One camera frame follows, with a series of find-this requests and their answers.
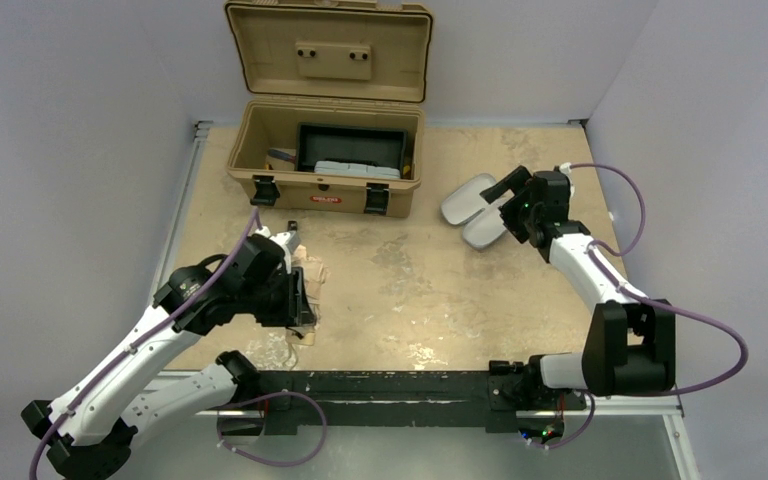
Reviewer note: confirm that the lilac zippered umbrella case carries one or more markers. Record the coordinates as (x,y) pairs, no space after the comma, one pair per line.
(479,219)

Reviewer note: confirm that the black tray in toolbox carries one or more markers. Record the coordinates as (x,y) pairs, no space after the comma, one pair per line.
(379,147)

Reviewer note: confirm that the beige umbrella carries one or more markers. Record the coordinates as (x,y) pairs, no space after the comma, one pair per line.
(316,274)

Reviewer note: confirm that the grey box in toolbox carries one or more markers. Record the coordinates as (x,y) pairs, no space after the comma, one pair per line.
(331,167)

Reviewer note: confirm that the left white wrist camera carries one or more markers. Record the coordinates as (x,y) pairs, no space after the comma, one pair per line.
(288,239)

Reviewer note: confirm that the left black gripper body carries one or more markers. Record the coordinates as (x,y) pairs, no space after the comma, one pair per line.
(301,296)

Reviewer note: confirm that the black base bar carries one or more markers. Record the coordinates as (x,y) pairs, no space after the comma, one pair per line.
(496,399)

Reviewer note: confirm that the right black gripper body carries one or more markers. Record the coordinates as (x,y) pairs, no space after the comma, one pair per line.
(513,208)

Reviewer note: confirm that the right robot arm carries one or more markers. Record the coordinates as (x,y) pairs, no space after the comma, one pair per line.
(630,344)

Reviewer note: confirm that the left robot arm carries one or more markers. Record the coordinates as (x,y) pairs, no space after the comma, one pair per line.
(90,431)

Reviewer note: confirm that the tan plastic toolbox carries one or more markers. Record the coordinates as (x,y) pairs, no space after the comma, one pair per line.
(352,63)

